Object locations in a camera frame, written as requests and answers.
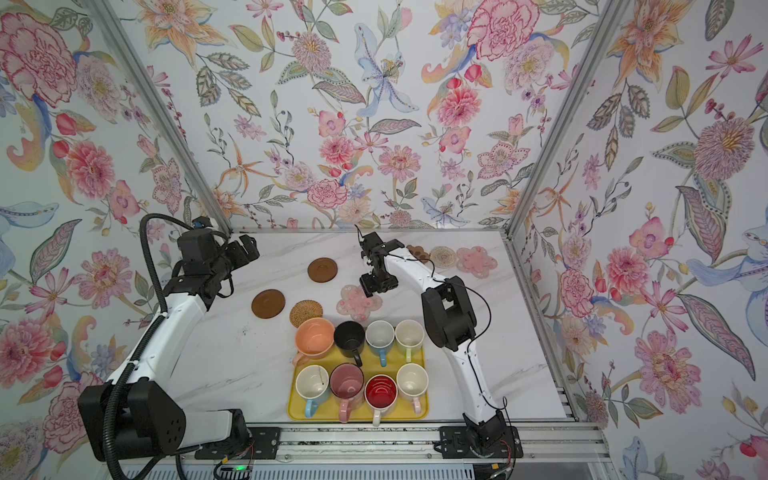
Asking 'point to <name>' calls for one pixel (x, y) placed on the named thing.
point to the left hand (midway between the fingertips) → (246, 244)
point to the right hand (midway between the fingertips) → (374, 289)
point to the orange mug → (314, 338)
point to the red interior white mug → (381, 392)
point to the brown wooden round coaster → (268, 304)
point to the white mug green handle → (409, 336)
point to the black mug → (349, 337)
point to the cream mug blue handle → (311, 383)
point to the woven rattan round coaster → (303, 311)
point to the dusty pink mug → (347, 382)
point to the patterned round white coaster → (444, 257)
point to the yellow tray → (327, 409)
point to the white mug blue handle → (379, 335)
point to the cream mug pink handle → (412, 381)
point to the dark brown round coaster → (322, 270)
